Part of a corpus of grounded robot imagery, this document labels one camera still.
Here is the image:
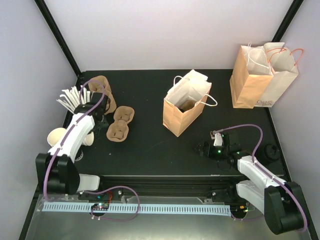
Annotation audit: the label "brown pulp cup carrier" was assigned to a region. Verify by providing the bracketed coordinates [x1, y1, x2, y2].
[179, 99, 196, 113]
[106, 106, 135, 143]

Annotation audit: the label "kraft paper bag white handles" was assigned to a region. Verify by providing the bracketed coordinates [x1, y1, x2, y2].
[163, 69, 218, 137]

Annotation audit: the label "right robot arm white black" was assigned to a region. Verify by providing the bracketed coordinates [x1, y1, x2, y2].
[195, 131, 309, 235]

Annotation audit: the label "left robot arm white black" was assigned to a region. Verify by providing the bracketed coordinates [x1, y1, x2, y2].
[35, 92, 109, 200]

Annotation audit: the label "cup holding white straws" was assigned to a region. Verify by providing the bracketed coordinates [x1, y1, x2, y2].
[56, 86, 92, 114]

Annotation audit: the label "stacked brown pulp cup carriers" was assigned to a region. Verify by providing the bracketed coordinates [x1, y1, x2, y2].
[88, 75, 117, 115]

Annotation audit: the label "stack of white paper cups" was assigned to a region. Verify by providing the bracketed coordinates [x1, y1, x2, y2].
[47, 127, 95, 147]

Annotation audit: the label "stack of black cup lids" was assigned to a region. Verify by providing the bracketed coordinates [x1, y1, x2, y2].
[260, 144, 281, 165]

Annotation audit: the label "tall kraft paper bag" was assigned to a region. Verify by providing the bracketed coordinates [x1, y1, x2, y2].
[229, 43, 274, 109]

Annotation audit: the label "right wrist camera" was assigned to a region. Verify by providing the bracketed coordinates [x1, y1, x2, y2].
[210, 130, 224, 147]

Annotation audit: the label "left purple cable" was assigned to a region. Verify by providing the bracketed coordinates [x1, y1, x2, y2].
[42, 79, 141, 222]

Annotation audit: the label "purple cable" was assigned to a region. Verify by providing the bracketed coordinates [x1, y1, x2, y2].
[42, 79, 141, 222]
[212, 123, 310, 231]

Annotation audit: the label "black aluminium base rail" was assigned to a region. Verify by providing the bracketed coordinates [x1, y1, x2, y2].
[95, 175, 247, 200]

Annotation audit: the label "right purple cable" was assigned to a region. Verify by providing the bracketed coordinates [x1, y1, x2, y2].
[212, 123, 310, 231]

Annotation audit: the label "light blue slotted cable duct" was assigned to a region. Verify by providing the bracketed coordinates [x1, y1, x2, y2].
[42, 202, 231, 217]

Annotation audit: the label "white paper bag orange handles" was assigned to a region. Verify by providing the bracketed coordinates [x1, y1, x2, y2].
[255, 42, 304, 108]

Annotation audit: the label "left black frame post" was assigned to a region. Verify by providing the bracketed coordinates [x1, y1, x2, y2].
[34, 0, 82, 77]

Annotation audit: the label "black frame post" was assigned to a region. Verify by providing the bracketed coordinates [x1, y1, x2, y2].
[34, 0, 82, 77]
[271, 0, 304, 42]

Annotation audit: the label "right black frame post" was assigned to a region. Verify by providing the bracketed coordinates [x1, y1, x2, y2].
[271, 0, 304, 42]

